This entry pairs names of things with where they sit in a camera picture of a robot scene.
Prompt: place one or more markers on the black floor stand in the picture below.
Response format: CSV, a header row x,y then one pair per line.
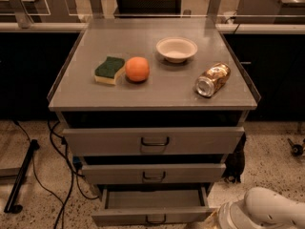
x,y
11,205

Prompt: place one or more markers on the green yellow sponge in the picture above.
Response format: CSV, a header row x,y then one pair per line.
x,y
109,70

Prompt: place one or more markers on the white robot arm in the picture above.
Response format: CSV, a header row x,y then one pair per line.
x,y
261,208

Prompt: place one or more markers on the grey drawer cabinet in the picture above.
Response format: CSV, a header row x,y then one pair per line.
x,y
166,100

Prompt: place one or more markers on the grey top drawer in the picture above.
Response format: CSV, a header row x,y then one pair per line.
x,y
153,141

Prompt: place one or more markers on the black chair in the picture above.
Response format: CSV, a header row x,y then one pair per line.
x,y
147,8

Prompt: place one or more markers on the white bowl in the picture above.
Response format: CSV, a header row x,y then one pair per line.
x,y
176,49

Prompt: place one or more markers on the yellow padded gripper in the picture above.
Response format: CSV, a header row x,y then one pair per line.
x,y
226,214

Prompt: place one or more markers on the black caster wheel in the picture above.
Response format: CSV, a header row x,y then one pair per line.
x,y
297,149

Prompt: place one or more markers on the orange fruit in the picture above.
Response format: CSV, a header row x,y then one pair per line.
x,y
137,69

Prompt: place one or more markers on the black bag behind cabinet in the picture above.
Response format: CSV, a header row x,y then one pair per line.
x,y
235,163

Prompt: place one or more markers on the grey bottom drawer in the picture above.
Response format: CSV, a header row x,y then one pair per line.
x,y
152,205

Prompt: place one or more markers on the golden soda can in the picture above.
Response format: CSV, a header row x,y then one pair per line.
x,y
212,80

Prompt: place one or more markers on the grey drawer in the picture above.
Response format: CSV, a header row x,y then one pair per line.
x,y
153,173
152,205
153,141

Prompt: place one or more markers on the grey middle drawer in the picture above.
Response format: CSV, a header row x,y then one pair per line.
x,y
153,173

